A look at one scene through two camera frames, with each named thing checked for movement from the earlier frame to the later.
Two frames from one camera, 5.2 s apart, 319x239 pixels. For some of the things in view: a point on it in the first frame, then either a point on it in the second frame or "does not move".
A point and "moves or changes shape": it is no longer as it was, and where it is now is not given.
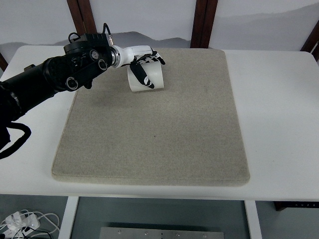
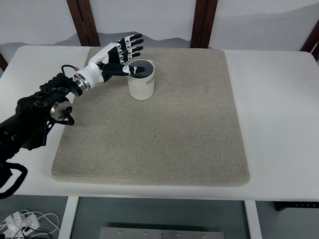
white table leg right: (253, 220) does not move
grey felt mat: (187, 133) does not move
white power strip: (16, 221) does not move
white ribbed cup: (153, 70) moves or changes shape
